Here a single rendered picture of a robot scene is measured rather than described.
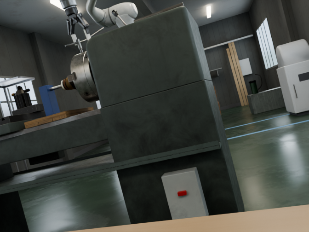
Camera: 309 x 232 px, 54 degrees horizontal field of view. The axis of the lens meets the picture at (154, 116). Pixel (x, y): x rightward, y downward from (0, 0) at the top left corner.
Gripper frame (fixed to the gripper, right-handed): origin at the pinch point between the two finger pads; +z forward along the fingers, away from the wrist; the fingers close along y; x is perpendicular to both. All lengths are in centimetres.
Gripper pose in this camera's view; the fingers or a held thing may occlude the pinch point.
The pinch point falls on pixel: (82, 40)
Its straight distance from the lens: 200.3
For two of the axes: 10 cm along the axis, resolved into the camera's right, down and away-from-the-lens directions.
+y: -7.3, 0.7, 6.8
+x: -6.1, 3.8, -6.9
